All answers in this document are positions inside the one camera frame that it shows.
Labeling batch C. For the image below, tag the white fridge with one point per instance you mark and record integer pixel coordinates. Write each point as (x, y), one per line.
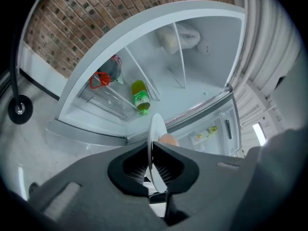
(207, 64)

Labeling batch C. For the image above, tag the brown egg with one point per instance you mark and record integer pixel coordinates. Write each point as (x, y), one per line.
(169, 139)

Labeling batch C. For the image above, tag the clear crisper drawer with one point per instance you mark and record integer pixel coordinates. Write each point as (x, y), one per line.
(108, 100)

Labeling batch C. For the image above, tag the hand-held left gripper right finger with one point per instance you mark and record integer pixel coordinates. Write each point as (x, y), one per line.
(190, 174)

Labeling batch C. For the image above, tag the white rectangular light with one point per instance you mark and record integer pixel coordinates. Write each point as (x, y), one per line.
(259, 133)

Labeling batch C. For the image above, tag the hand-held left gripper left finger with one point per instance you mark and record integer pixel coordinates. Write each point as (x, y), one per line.
(118, 174)

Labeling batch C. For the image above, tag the black stand with round base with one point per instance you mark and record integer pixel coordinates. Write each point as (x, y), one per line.
(20, 108)

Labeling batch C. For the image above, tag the yellow green bottle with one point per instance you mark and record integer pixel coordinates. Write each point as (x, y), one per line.
(208, 132)

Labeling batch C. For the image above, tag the white plate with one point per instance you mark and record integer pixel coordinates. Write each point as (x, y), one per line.
(157, 126)

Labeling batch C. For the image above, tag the white plastic bag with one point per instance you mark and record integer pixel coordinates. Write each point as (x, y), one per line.
(190, 36)

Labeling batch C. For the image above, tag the red plastic lid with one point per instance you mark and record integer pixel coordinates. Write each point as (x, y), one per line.
(104, 79)

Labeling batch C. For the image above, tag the glass fridge shelf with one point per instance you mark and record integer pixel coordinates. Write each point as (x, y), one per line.
(180, 56)
(142, 72)

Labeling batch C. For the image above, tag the dark soda bottle red label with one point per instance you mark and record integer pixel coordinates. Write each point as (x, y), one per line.
(113, 68)

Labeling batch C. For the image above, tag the beige food bag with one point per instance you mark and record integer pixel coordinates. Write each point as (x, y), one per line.
(168, 41)

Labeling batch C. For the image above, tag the green drink bottle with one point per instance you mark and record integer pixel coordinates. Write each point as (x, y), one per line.
(140, 97)

